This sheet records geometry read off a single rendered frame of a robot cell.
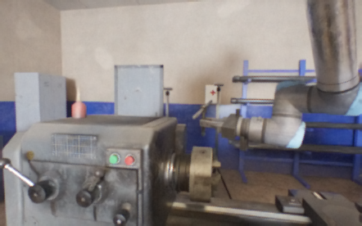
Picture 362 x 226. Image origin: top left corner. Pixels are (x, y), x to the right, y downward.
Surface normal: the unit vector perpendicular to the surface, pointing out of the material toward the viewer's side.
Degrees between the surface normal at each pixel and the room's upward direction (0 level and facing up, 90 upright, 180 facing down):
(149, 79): 90
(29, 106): 90
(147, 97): 90
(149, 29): 90
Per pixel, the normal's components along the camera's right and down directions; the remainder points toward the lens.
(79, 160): -0.17, 0.07
